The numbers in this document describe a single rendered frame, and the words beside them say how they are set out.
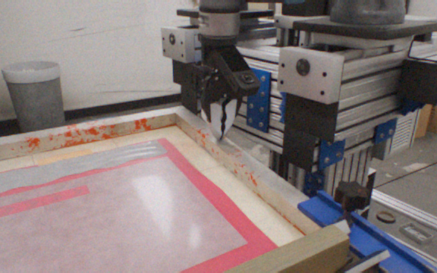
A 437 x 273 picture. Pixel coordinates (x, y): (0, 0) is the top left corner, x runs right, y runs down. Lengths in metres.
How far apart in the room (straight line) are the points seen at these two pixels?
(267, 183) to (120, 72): 3.60
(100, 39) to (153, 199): 3.46
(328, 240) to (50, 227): 0.41
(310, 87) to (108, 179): 0.43
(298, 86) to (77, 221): 0.48
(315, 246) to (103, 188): 0.41
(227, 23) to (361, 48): 0.28
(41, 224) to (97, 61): 3.49
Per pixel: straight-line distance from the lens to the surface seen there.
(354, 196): 0.50
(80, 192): 0.69
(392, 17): 0.84
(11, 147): 0.84
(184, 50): 1.07
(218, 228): 0.58
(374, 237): 0.54
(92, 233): 0.59
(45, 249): 0.59
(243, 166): 0.67
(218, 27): 0.67
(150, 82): 4.27
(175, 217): 0.60
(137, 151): 0.79
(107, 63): 4.08
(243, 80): 0.63
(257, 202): 0.64
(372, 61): 0.81
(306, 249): 0.40
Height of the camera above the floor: 1.34
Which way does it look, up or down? 23 degrees down
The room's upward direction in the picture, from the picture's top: straight up
